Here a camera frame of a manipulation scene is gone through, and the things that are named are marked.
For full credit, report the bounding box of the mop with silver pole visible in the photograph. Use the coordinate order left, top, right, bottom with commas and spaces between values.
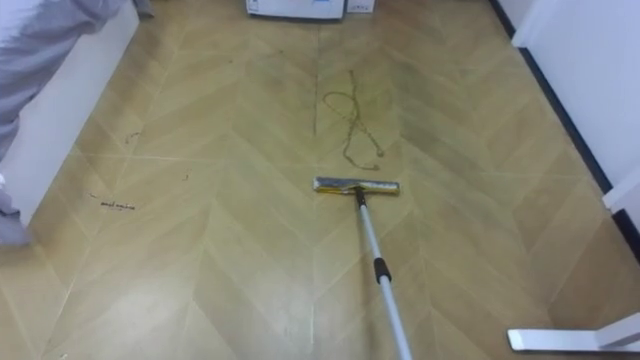
312, 176, 414, 360

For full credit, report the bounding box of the brown liquid spill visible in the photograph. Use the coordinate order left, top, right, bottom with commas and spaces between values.
322, 69, 386, 172

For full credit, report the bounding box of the white desk foot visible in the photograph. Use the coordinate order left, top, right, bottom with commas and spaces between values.
506, 312, 640, 353

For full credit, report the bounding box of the grey bed with white frame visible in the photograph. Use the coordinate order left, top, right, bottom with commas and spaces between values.
0, 0, 155, 247

